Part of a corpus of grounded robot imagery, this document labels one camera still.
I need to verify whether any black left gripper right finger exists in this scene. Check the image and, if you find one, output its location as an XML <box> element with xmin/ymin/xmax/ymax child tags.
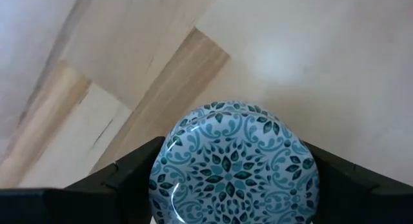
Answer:
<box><xmin>303</xmin><ymin>141</ymin><xmax>413</xmax><ymax>224</ymax></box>

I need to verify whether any blue floral round tin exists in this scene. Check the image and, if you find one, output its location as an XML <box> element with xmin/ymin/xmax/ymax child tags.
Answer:
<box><xmin>148</xmin><ymin>100</ymin><xmax>321</xmax><ymax>224</ymax></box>

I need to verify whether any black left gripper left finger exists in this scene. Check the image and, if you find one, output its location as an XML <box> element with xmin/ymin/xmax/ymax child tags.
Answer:
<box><xmin>0</xmin><ymin>136</ymin><xmax>167</xmax><ymax>224</ymax></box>

